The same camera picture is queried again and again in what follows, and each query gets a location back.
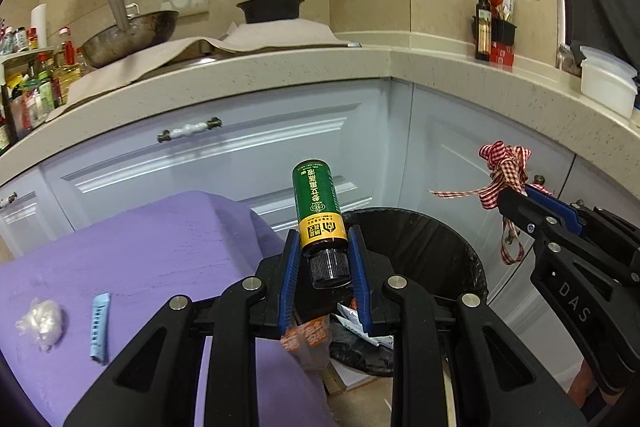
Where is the beige stove cover cloth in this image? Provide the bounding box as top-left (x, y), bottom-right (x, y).
top-left (45, 19), bottom-right (361, 122)

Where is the white corner cabinet door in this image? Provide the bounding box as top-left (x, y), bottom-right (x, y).
top-left (410, 82), bottom-right (581, 323)

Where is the red checked ribbon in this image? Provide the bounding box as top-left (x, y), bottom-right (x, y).
top-left (428, 141), bottom-right (533, 267)

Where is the yellow cooking oil bottle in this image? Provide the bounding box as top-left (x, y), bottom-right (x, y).
top-left (52, 27), bottom-right (90, 100)

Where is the white condiment rack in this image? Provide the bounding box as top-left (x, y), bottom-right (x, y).
top-left (0, 49), bottom-right (56, 148)

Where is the green bottle with black cap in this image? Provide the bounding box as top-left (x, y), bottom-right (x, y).
top-left (291, 159), bottom-right (351, 290)

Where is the red box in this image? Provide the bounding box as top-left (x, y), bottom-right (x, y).
top-left (489, 42), bottom-right (516, 66)

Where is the paper towel roll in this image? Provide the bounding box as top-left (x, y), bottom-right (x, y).
top-left (30, 3), bottom-right (48, 50)

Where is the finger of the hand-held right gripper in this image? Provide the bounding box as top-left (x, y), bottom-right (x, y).
top-left (496, 187), bottom-right (561, 242)
top-left (524, 183), bottom-right (587, 237)

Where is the person's right forearm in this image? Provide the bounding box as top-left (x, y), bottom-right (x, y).
top-left (567, 354), bottom-right (631, 427)

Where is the white plastic container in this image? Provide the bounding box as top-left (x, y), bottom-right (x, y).
top-left (580, 46), bottom-right (640, 118)

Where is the orange printed carton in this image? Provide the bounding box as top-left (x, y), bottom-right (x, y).
top-left (280, 314), bottom-right (331, 370)

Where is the light blue wrapper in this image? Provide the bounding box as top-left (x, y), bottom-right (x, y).
top-left (90, 293), bottom-right (111, 365)

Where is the narrow white cabinet door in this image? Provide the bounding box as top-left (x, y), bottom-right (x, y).
top-left (0, 167), bottom-right (53, 258)

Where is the glass jar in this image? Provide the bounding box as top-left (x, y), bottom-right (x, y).
top-left (556, 43), bottom-right (583, 72)

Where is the black-lined trash bin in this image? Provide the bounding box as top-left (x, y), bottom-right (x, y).
top-left (300, 207), bottom-right (488, 378)

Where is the dark olive oil bottle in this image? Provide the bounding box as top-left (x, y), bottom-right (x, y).
top-left (474, 0), bottom-right (493, 62)

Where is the steel wok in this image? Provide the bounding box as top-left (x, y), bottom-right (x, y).
top-left (81, 0), bottom-right (180, 68)

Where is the black pot with lid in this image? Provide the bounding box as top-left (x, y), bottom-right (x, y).
top-left (236, 0), bottom-right (306, 25)

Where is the crumpled clear plastic bag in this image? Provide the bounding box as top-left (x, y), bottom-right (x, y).
top-left (15, 299), bottom-right (68, 352)

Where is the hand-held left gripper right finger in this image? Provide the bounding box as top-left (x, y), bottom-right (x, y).
top-left (347, 225), bottom-right (588, 427)

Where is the wide white cabinet door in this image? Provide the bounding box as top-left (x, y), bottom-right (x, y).
top-left (40, 79), bottom-right (416, 233)

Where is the speckled beige countertop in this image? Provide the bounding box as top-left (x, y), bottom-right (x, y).
top-left (0, 44), bottom-right (640, 188)

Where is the cluster of condiment bottles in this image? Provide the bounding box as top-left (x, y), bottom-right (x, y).
top-left (0, 24), bottom-right (91, 152)

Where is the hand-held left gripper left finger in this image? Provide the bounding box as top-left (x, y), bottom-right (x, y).
top-left (62, 229), bottom-right (303, 427)

